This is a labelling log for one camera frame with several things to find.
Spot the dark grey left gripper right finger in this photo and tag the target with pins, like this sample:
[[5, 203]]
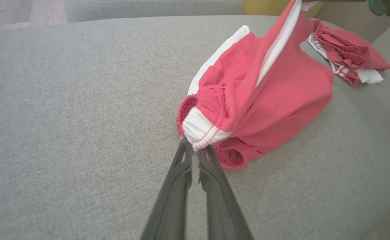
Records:
[[220, 206]]

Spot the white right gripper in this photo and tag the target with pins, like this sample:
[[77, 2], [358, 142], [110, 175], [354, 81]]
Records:
[[381, 6]]

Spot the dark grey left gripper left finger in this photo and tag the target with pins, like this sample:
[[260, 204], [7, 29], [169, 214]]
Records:
[[173, 200]]

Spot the red basketball jersey white sleeves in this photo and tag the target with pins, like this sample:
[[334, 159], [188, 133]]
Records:
[[348, 50]]

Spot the red shorts white stripes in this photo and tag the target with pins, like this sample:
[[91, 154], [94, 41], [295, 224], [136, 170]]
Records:
[[281, 93]]

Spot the grey sofa side cushion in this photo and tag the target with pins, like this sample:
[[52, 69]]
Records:
[[348, 20]]

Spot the yellow pillow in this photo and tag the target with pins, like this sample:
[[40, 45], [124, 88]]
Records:
[[265, 6]]

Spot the grey sofa back cushion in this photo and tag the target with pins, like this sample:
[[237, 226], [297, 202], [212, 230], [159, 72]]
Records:
[[148, 8]]

